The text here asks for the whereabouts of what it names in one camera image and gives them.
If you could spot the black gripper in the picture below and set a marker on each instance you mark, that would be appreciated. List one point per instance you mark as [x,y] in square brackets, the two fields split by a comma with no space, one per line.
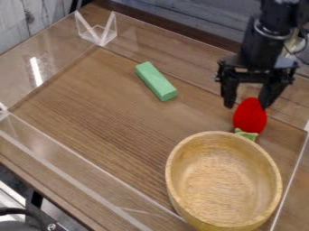
[235,71]

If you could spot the red plush strawberry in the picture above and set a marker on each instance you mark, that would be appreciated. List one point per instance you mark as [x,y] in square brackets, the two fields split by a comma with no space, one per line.
[249,119]

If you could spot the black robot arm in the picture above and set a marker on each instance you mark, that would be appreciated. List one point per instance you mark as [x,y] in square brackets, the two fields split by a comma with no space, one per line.
[260,63]

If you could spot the green rectangular block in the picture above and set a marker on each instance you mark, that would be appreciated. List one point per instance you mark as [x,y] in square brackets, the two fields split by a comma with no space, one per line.
[156,81]

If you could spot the wooden bowl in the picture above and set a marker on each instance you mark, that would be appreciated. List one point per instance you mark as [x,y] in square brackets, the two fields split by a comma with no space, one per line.
[224,182]

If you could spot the clear acrylic corner bracket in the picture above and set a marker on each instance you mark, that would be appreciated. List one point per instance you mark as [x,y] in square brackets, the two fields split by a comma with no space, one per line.
[98,34]

